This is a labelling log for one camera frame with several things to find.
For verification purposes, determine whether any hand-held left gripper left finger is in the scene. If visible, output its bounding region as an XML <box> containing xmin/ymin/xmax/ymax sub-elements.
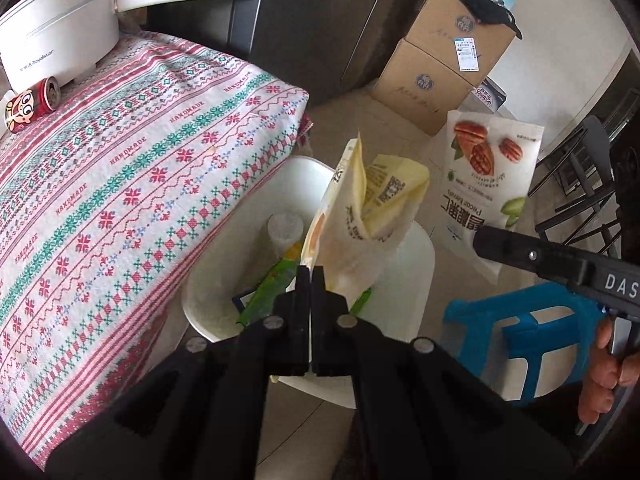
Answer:
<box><xmin>45</xmin><ymin>264</ymin><xmax>311</xmax><ymax>480</ymax></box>

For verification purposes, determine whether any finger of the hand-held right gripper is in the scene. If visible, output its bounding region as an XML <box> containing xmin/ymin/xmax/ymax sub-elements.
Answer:
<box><xmin>472</xmin><ymin>225</ymin><xmax>592</xmax><ymax>289</ymax></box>

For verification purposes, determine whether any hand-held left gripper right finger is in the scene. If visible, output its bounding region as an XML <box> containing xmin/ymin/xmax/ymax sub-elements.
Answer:
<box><xmin>311</xmin><ymin>266</ymin><xmax>576</xmax><ymax>480</ymax></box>

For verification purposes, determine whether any green snack bag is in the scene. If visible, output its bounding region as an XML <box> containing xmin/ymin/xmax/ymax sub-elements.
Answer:
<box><xmin>239</xmin><ymin>255</ymin><xmax>377</xmax><ymax>329</ymax></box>

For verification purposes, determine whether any blue cardboard box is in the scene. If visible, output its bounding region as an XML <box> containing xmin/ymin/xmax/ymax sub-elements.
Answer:
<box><xmin>231</xmin><ymin>291</ymin><xmax>259</xmax><ymax>314</ymax></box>

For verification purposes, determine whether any beige torn snack pouch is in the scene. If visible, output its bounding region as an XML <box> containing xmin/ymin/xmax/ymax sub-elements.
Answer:
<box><xmin>301</xmin><ymin>131</ymin><xmax>403</xmax><ymax>307</ymax></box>

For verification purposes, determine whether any white pecan snack bag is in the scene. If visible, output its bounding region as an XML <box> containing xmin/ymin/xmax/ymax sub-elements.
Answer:
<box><xmin>440</xmin><ymin>110</ymin><xmax>546</xmax><ymax>287</ymax></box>

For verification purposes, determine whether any clear plastic cup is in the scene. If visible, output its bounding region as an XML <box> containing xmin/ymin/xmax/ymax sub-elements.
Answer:
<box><xmin>267</xmin><ymin>212</ymin><xmax>305</xmax><ymax>262</ymax></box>

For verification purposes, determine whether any white square bin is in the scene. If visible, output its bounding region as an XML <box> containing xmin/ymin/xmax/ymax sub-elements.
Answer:
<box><xmin>181</xmin><ymin>155</ymin><xmax>436</xmax><ymax>409</ymax></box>

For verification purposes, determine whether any yellow snack bag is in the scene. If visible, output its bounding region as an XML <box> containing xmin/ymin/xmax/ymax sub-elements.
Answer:
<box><xmin>362</xmin><ymin>154</ymin><xmax>431</xmax><ymax>242</ymax></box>

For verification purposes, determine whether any person's right hand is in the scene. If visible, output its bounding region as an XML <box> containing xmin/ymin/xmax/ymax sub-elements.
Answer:
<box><xmin>577</xmin><ymin>317</ymin><xmax>640</xmax><ymax>426</ymax></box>

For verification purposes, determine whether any blue plastic stool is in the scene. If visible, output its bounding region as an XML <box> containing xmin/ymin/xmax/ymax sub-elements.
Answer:
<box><xmin>444</xmin><ymin>282</ymin><xmax>607</xmax><ymax>407</ymax></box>

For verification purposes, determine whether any black chair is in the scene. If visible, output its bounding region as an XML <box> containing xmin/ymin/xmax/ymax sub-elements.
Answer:
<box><xmin>529</xmin><ymin>115</ymin><xmax>627</xmax><ymax>262</ymax></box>

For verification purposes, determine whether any small printed carton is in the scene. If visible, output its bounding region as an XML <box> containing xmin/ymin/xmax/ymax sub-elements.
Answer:
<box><xmin>472</xmin><ymin>77</ymin><xmax>509</xmax><ymax>114</ymax></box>

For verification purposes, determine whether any plain cardboard box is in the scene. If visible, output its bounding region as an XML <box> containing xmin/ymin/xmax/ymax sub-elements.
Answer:
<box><xmin>371</xmin><ymin>39</ymin><xmax>477</xmax><ymax>137</ymax></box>

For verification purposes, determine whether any patterned red green tablecloth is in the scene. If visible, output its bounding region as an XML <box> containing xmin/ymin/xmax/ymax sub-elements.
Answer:
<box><xmin>0</xmin><ymin>30</ymin><xmax>314</xmax><ymax>471</ymax></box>

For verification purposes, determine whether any cardboard box with label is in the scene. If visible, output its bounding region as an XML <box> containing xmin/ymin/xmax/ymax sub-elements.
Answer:
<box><xmin>404</xmin><ymin>0</ymin><xmax>519</xmax><ymax>89</ymax></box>

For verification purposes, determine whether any black cloth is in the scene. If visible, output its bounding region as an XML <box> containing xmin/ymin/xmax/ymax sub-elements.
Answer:
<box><xmin>459</xmin><ymin>0</ymin><xmax>524</xmax><ymax>41</ymax></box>

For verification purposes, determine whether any dark grey refrigerator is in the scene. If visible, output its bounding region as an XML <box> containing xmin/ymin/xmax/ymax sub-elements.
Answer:
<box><xmin>145</xmin><ymin>0</ymin><xmax>451</xmax><ymax>109</ymax></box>

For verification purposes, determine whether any red cartoon can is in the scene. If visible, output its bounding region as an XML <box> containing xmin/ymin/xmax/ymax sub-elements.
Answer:
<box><xmin>4</xmin><ymin>76</ymin><xmax>62</xmax><ymax>135</ymax></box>

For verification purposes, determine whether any white electric pot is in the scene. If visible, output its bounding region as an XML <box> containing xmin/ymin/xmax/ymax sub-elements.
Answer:
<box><xmin>0</xmin><ymin>0</ymin><xmax>250</xmax><ymax>89</ymax></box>

